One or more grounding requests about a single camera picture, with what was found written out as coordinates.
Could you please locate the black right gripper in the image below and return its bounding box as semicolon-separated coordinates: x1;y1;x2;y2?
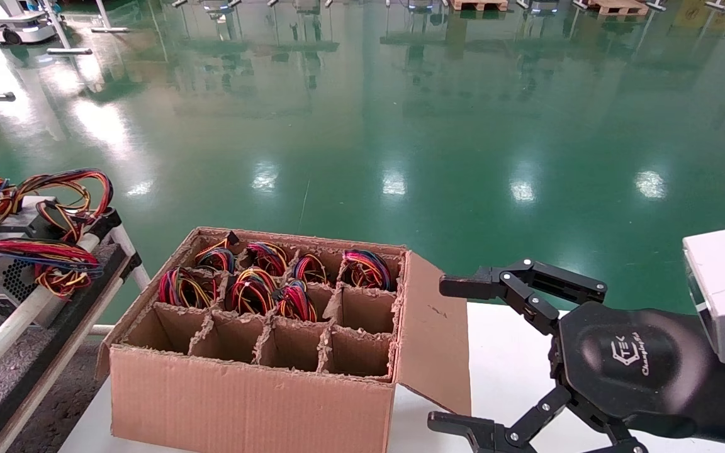
427;259;716;453

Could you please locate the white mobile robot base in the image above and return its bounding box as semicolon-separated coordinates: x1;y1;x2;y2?
0;0;58;46

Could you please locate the cardboard divider insert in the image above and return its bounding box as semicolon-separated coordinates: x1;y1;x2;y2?
125;236;404;383

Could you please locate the brown cardboard box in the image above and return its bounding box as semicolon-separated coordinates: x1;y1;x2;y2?
95;226;473;453

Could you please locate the wooden pallet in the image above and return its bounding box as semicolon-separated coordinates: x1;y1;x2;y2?
586;0;649;17
451;0;509;12

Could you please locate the white pipe leg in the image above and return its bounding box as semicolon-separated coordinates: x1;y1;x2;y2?
111;225;151;291

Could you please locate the black table frame bar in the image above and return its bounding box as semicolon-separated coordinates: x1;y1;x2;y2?
0;252;143;453

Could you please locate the white pipe rail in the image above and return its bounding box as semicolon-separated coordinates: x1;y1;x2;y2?
0;232;109;403

